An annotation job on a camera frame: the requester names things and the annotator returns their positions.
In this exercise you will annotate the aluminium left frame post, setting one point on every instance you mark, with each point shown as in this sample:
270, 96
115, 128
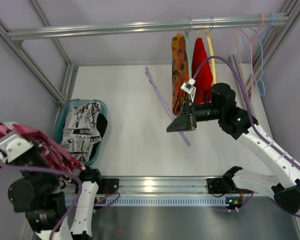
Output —
60, 96

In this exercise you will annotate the mint green hanger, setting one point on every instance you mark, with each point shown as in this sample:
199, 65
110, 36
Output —
188, 53

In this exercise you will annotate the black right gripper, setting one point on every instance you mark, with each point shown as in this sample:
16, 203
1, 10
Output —
190, 116

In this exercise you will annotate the white slotted cable duct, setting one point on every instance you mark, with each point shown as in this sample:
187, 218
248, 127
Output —
165, 201

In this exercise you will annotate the black white newspaper print trousers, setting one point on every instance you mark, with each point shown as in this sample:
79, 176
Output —
80, 132

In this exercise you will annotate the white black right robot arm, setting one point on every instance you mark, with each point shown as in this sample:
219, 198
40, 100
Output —
283, 186

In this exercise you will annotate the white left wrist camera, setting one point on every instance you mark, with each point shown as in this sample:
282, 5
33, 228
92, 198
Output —
12, 146

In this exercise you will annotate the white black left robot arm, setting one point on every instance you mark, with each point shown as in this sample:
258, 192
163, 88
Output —
35, 195

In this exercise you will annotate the pink wire hanger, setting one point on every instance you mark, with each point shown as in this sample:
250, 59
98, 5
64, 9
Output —
248, 47

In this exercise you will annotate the orange yellow patterned trousers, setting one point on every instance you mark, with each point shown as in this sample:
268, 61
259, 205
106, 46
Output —
180, 72

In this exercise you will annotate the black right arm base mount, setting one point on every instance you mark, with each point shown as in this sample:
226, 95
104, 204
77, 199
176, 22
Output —
216, 187

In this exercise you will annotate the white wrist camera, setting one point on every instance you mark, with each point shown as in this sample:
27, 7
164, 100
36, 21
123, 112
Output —
12, 146
190, 89

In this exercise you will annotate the yellow hanger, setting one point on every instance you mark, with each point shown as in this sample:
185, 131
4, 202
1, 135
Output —
212, 61

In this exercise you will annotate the blue wire hanger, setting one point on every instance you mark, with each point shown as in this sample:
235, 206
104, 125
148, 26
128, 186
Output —
265, 31

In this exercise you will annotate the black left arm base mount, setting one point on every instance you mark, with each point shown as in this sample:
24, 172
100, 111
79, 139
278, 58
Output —
108, 186

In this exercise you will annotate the teal plastic basket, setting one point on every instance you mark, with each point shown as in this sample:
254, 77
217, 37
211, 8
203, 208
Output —
60, 122

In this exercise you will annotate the aluminium front rail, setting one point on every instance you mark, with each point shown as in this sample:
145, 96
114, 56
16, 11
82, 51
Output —
161, 185

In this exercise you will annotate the aluminium hanging rail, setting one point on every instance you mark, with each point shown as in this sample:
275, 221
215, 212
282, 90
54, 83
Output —
211, 23

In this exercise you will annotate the pink black patterned trousers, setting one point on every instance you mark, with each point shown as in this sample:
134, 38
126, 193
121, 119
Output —
50, 151

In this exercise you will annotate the lilac plastic hanger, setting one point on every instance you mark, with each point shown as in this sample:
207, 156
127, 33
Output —
164, 103

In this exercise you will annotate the black garment in basket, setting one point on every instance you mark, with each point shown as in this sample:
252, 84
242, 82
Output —
101, 125

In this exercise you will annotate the red trousers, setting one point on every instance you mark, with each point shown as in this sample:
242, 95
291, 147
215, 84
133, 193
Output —
204, 79

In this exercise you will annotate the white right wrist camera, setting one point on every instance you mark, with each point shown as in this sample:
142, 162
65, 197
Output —
190, 89

